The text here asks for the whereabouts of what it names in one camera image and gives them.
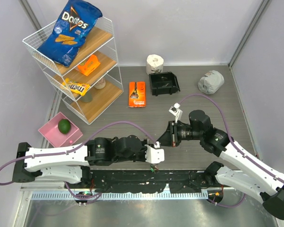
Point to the yellow M&M candy bag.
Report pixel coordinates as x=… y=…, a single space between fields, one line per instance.
x=76 y=87

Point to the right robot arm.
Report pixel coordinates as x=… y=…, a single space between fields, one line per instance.
x=256 y=179

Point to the blue Doritos chip bag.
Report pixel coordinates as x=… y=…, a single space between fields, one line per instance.
x=70 y=31

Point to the green lime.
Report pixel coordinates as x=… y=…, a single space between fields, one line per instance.
x=64 y=126

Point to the black plastic storage bin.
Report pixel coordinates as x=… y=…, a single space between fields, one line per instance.
x=164 y=90

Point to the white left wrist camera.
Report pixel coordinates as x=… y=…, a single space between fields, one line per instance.
x=154 y=153

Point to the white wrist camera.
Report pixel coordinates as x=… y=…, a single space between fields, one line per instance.
x=154 y=153
x=176 y=112

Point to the orange razor box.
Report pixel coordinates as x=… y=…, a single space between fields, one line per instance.
x=137 y=94

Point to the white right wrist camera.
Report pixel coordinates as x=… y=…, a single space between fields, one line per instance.
x=176 y=112

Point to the pink plastic tray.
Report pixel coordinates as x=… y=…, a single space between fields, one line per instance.
x=51 y=133

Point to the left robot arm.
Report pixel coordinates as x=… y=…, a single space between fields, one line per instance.
x=67 y=163

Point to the keys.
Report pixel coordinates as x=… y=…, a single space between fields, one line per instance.
x=163 y=81

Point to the orange snack box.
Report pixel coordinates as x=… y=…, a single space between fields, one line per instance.
x=89 y=65

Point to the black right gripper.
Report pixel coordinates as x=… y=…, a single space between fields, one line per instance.
x=171 y=136

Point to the grey wrapped paper bundle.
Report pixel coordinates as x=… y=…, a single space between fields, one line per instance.
x=210 y=82

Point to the white toilet paper roll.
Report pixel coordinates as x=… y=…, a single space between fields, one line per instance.
x=154 y=64

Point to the white wire wooden shelf rack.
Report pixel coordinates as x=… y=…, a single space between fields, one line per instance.
x=93 y=81

